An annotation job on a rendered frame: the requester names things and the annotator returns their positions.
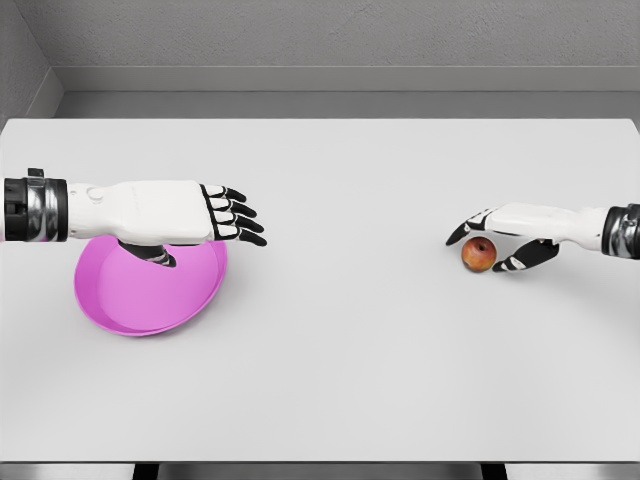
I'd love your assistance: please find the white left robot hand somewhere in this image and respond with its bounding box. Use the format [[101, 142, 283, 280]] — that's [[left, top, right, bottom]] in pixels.
[[112, 180, 268, 269]]

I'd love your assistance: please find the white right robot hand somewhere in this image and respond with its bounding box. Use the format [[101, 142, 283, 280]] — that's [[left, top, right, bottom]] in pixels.
[[445, 202, 566, 274]]

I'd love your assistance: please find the red apple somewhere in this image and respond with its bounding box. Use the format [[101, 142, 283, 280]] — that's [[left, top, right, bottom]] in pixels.
[[460, 236, 498, 274]]

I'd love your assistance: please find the pink plate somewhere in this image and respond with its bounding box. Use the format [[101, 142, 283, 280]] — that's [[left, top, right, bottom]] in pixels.
[[74, 236, 229, 338]]

